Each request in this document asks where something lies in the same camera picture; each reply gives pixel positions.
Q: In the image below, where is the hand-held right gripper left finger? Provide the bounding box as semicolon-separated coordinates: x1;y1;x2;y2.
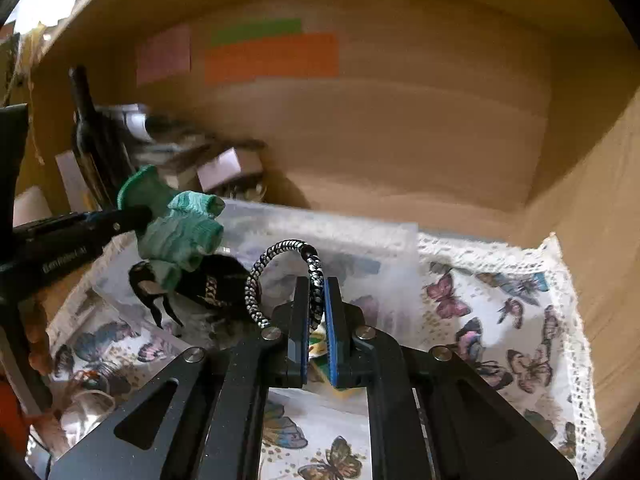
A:
47;276;311;480

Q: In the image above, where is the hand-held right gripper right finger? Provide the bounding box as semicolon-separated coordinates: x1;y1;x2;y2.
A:
324;277;582;480

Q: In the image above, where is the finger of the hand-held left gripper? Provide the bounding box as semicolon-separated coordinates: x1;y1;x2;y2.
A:
85;206;153;238

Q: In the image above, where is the green knitted sock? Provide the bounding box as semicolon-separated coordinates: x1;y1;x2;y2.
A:
117;165;226;291

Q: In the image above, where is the black white braided hair tie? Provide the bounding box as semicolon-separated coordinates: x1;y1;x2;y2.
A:
244;239;326;332

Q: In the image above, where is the person's left hand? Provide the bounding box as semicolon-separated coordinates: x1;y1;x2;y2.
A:
22;300;54;377

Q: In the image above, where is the yellow green packet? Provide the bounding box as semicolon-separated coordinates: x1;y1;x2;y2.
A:
306;332;352;401

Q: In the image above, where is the white paper card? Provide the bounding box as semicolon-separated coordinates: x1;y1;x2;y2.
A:
55;150;97;211

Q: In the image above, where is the pile of dark clutter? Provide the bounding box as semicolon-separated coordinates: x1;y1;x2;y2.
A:
95;104;268;196

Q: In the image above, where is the dark glass bottle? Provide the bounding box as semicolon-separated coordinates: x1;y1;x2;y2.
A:
69;66;132;211

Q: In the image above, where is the black cloth with tag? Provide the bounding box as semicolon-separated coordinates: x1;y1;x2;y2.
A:
127;255;257;332

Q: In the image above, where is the small white box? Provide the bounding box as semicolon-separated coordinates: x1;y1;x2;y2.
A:
196;147;264;192

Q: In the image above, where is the pink paper note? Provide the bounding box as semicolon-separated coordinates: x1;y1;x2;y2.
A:
136;25;192;86

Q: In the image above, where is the butterfly printed cloth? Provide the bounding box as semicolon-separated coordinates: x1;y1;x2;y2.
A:
30;232;608;480

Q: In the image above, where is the orange paper note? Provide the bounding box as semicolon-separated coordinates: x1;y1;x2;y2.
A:
205;32;340;86

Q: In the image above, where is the green paper note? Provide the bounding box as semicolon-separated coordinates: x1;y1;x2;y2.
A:
210;18;303;47

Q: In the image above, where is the white cord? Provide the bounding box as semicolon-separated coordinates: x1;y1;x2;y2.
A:
62;387;118;441

